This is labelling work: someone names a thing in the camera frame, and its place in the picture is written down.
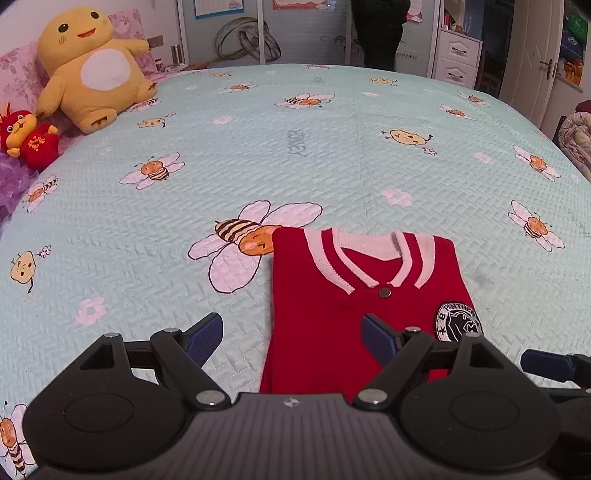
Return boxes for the pile of clothes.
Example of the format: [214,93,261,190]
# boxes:
[556,99,591,183]

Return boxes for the blue bag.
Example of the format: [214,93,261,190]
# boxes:
[560,32,583,61]

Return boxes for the red plush toy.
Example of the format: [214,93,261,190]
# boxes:
[0,102,61,169]

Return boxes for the pink floral pillow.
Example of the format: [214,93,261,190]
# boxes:
[0,8,185,121]

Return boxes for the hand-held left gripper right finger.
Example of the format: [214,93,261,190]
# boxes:
[355,314,505,409]

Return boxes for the red knit sweater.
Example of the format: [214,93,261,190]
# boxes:
[259,226,485,395]

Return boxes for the white room door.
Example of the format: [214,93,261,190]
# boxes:
[500,0,565,129]

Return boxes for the blue-bordered paper poster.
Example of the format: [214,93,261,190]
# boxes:
[194,0,245,19]

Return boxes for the orange-bordered paper poster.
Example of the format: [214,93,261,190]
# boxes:
[271,0,334,11]

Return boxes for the yellow plush toy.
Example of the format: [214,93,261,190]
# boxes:
[36,8,158,134]

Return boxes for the green bag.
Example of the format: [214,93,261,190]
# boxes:
[566,14,589,44]

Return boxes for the white drawer cabinet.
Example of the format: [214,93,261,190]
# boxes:
[433,28,484,89]

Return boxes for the white wardrobe with glass doors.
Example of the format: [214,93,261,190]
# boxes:
[178,0,513,93]

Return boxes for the mint bee-print bedspread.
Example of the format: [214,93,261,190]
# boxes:
[0,64,591,480]

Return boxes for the orange packages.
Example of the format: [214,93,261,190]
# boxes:
[563,59,585,86]

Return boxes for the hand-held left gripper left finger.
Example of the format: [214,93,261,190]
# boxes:
[79,312,229,409]

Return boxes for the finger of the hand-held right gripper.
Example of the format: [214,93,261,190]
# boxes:
[521,348,591,384]

